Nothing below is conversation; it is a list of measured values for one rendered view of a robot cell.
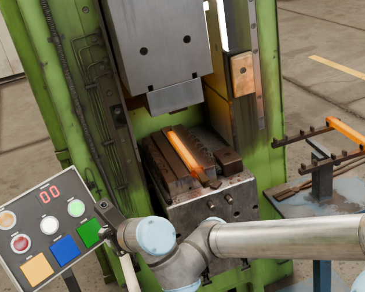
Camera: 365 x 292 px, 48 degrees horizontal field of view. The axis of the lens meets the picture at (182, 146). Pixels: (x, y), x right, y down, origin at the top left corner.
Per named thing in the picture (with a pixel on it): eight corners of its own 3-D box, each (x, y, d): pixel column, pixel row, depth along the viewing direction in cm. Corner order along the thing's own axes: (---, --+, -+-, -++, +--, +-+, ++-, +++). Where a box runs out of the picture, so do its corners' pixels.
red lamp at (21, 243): (30, 249, 125) (25, 238, 123) (15, 254, 124) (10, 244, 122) (30, 243, 128) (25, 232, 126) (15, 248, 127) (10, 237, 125)
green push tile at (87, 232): (106, 235, 139) (95, 216, 138) (88, 248, 135) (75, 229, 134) (104, 235, 140) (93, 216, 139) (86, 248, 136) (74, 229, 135)
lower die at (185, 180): (216, 181, 165) (214, 163, 160) (170, 197, 161) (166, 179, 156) (183, 137, 200) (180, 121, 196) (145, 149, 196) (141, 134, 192)
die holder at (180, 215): (264, 256, 185) (256, 176, 162) (186, 287, 177) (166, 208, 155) (216, 190, 232) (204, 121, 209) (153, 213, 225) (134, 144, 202)
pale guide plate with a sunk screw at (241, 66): (255, 91, 166) (252, 51, 157) (235, 98, 164) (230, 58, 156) (253, 90, 168) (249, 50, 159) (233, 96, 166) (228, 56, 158)
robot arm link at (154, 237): (158, 266, 95) (135, 231, 94) (135, 263, 105) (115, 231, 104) (185, 241, 100) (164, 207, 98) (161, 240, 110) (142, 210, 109)
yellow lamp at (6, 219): (16, 226, 124) (10, 215, 122) (0, 231, 124) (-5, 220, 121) (16, 219, 127) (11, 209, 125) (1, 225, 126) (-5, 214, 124)
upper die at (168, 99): (204, 101, 147) (200, 77, 142) (152, 117, 143) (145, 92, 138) (170, 69, 182) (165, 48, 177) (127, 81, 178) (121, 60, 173)
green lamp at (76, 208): (85, 213, 136) (81, 203, 134) (71, 218, 135) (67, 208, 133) (84, 208, 139) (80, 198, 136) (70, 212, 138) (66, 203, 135)
